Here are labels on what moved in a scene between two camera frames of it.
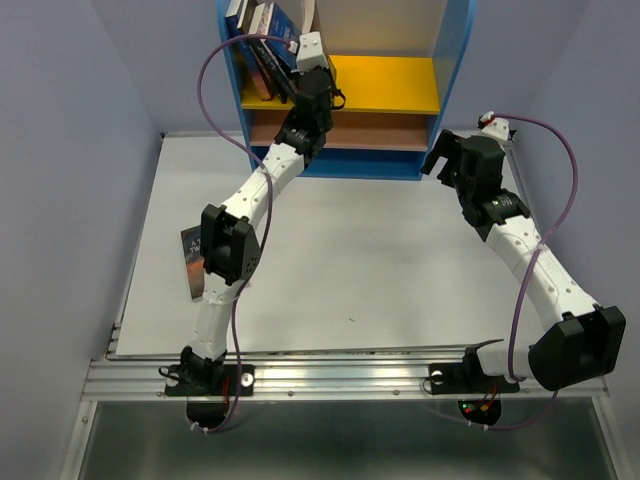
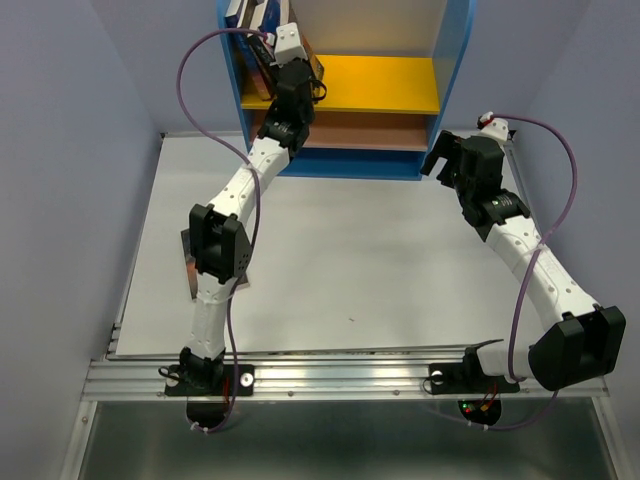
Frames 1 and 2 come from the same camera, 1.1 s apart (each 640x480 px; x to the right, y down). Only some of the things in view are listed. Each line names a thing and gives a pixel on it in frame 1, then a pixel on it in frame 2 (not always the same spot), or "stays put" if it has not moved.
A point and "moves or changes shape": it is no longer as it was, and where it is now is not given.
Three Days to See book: (282, 84) → (252, 75)
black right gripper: (447, 142) stays put
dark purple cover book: (192, 247) stays put
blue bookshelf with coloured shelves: (395, 62) stays put
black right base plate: (466, 378) stays put
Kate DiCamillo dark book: (317, 24) moves or changes shape
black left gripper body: (325, 122) → (306, 113)
